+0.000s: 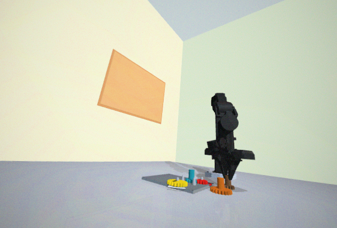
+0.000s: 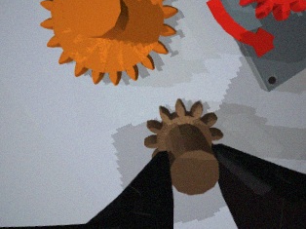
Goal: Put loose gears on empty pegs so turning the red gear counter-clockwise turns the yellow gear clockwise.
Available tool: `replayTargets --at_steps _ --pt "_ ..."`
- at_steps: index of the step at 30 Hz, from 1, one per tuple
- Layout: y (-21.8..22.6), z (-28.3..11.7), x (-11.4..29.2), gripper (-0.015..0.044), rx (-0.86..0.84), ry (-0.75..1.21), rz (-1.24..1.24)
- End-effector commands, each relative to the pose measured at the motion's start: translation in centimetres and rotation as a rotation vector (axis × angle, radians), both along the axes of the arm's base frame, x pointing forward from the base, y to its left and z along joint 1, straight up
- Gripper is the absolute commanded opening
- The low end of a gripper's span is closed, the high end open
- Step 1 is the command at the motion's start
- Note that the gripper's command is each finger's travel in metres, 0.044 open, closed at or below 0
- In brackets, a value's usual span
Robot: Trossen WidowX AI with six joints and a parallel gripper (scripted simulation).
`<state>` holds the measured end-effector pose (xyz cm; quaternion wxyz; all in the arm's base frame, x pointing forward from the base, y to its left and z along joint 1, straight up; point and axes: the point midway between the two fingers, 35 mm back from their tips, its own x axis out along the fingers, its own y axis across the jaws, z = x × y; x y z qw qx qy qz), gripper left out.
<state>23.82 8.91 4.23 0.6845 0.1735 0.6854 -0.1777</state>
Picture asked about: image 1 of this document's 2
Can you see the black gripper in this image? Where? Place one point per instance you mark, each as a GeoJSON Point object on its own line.
{"type": "Point", "coordinates": [229, 165]}

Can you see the yellow gear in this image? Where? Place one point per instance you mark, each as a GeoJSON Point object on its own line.
{"type": "Point", "coordinates": [178, 183]}

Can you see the brown gear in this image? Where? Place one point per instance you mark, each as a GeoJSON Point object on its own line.
{"type": "Point", "coordinates": [228, 183]}

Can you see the teal gear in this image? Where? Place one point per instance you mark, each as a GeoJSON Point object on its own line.
{"type": "Point", "coordinates": [191, 176]}

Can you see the red gear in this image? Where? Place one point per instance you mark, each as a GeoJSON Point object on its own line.
{"type": "Point", "coordinates": [199, 181]}

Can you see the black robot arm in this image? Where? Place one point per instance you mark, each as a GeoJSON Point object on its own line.
{"type": "Point", "coordinates": [226, 122]}

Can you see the orange gear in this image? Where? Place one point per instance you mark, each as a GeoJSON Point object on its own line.
{"type": "Point", "coordinates": [221, 189]}

